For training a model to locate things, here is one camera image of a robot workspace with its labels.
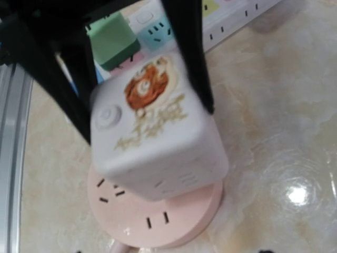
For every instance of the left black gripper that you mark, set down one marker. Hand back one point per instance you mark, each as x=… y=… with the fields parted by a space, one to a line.
x=30 y=33

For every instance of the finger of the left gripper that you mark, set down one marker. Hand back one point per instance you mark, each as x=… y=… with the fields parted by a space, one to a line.
x=192 y=52

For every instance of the white multicolour power strip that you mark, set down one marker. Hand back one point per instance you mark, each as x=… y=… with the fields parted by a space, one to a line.
x=220 y=19

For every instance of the pink round socket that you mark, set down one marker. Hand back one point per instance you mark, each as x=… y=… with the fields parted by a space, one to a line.
x=138 y=223

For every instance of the green plug adapter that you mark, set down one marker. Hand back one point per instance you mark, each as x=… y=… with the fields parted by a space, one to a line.
x=112 y=41

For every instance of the white cube socket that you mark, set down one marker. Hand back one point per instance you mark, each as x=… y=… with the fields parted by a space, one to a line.
x=151 y=134

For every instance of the aluminium front rail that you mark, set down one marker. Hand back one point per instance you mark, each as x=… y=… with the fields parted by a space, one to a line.
x=16 y=87

